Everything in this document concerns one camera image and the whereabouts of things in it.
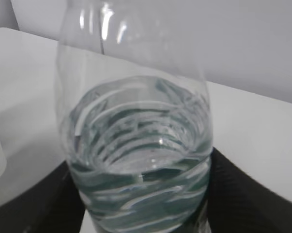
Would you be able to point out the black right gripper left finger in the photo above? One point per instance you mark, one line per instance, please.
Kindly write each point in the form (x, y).
(51, 206)

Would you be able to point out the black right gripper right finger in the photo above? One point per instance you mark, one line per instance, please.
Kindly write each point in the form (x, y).
(239, 204)

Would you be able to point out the clear water bottle green label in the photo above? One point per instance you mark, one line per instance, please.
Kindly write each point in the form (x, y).
(134, 117)

